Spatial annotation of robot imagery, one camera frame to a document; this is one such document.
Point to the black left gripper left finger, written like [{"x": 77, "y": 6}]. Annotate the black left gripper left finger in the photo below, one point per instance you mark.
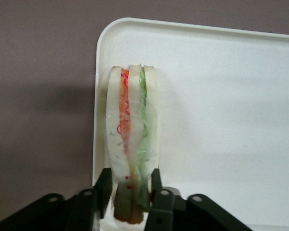
[{"x": 74, "y": 211}]

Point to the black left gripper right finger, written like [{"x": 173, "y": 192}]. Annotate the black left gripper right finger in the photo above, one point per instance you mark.
[{"x": 178, "y": 214}]

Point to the plastic-wrapped white bread sandwich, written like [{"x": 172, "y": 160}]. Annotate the plastic-wrapped white bread sandwich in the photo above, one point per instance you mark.
[{"x": 135, "y": 120}]

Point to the cream plastic tray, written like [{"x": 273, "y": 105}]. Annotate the cream plastic tray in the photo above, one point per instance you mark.
[{"x": 219, "y": 108}]

